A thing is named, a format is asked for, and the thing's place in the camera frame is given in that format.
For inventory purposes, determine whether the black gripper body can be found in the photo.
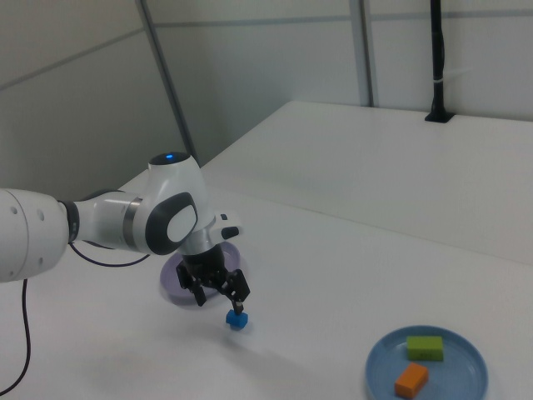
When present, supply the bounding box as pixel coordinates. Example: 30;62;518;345
179;244;229;288

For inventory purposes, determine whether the small blue block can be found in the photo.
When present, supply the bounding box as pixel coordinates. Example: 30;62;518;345
225;308;251;333

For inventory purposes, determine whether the orange rectangular block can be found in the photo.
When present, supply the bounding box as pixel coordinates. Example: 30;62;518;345
394;362;430;398

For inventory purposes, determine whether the green rectangular block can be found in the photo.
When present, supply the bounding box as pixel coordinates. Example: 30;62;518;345
405;334;446;363

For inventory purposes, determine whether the purple plate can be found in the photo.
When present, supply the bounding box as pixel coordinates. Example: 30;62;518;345
158;242;243;305

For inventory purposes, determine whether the white adjoining table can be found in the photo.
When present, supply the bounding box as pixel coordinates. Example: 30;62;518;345
189;99;533;266

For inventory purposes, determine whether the blue plate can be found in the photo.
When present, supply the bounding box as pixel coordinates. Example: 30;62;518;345
365;324;490;400

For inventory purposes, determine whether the black pole with clamp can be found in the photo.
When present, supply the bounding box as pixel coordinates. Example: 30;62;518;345
424;0;456;124

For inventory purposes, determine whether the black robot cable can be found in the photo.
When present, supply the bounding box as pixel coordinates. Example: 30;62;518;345
0;239;151;399

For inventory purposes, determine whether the grey partition post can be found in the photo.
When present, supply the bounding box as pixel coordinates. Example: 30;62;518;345
356;0;381;108
136;0;202;168

